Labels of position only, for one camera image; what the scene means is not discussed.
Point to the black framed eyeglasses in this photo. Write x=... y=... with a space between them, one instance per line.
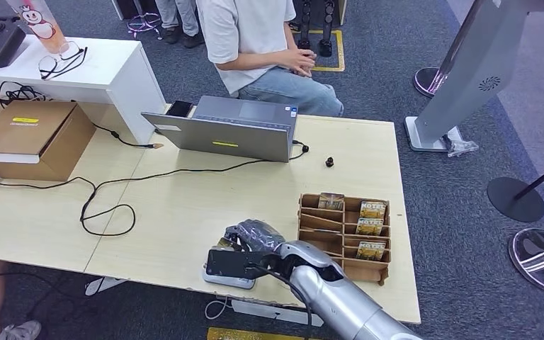
x=70 y=49

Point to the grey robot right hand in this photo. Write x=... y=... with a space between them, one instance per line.
x=258 y=234

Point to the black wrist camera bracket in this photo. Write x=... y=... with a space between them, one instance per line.
x=229 y=263

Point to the chrome stanchion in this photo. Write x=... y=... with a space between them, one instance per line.
x=424 y=80

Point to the yellow floor tape marking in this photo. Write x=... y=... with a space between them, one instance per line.
x=340 y=51

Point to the silver laptop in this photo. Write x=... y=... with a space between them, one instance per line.
x=220 y=136

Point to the person's left hand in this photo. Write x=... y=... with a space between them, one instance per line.
x=309 y=52

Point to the brown cardboard box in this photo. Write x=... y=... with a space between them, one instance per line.
x=28 y=131

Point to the ID card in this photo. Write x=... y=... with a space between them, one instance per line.
x=222 y=244

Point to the cardboard card organizer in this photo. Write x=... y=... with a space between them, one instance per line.
x=319 y=220

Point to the black stanchion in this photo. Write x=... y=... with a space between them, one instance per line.
x=516 y=199

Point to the black smartphone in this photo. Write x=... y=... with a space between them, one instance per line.
x=179 y=108

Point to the person's left forearm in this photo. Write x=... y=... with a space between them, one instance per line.
x=293 y=37

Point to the cartoon printed drink cup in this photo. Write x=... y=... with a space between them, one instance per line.
x=42 y=26

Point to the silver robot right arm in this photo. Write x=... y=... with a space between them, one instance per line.
x=337 y=300

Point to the silver kiosk stand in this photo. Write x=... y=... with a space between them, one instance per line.
x=469 y=80

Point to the person's right hand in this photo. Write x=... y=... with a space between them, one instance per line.
x=302 y=65

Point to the small black knob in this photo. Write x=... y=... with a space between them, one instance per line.
x=329 y=162

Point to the black robot leg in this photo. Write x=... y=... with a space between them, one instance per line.
x=327 y=28
x=304 y=23

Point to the white desk shelf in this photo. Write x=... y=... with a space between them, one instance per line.
x=112 y=80

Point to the grey card reader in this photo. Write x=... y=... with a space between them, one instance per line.
x=227 y=283

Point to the chrome stanchion base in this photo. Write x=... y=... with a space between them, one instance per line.
x=542 y=260

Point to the person's right forearm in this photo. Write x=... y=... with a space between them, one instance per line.
x=253 y=61

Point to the clear plastic wrapper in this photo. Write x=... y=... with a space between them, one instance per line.
x=462 y=148

